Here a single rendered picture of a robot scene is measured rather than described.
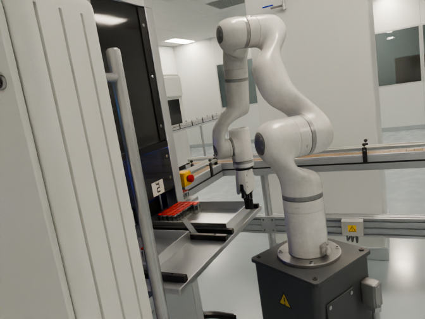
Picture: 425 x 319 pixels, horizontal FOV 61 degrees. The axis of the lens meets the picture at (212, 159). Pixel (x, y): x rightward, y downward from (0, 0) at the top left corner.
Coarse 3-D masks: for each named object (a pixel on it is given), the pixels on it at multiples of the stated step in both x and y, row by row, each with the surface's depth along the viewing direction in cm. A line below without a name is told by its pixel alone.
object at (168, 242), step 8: (136, 232) 142; (160, 232) 136; (168, 232) 135; (176, 232) 133; (184, 232) 132; (160, 240) 135; (168, 240) 134; (176, 240) 124; (184, 240) 128; (160, 248) 127; (168, 248) 119; (176, 248) 123; (160, 256) 114; (168, 256) 118; (144, 264) 109; (160, 264) 114
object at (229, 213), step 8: (200, 208) 167; (208, 208) 165; (216, 208) 163; (224, 208) 162; (232, 208) 160; (240, 208) 158; (192, 216) 157; (200, 216) 155; (208, 216) 154; (216, 216) 152; (224, 216) 151; (232, 216) 139; (240, 216) 145; (152, 224) 148; (160, 224) 147; (168, 224) 145; (176, 224) 143; (184, 224) 141; (192, 224) 140; (200, 224) 138; (208, 224) 136; (216, 224) 135; (224, 224) 133; (232, 224) 138
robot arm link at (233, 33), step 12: (228, 24) 112; (240, 24) 112; (216, 36) 116; (228, 36) 112; (240, 36) 112; (228, 48) 116; (240, 48) 117; (228, 60) 131; (240, 60) 130; (228, 72) 133; (240, 72) 132
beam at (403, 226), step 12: (264, 216) 241; (276, 216) 238; (336, 216) 222; (348, 216) 219; (360, 216) 216; (372, 216) 214; (384, 216) 211; (396, 216) 208; (408, 216) 206; (420, 216) 203; (252, 228) 247; (264, 228) 243; (276, 228) 239; (336, 228) 222; (372, 228) 213; (384, 228) 210; (396, 228) 208; (408, 228) 205; (420, 228) 202
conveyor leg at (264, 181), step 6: (264, 174) 234; (264, 180) 237; (264, 186) 238; (264, 192) 239; (264, 198) 240; (270, 198) 241; (264, 204) 241; (270, 204) 241; (264, 210) 243; (270, 210) 241; (270, 234) 244; (270, 240) 245; (270, 246) 246
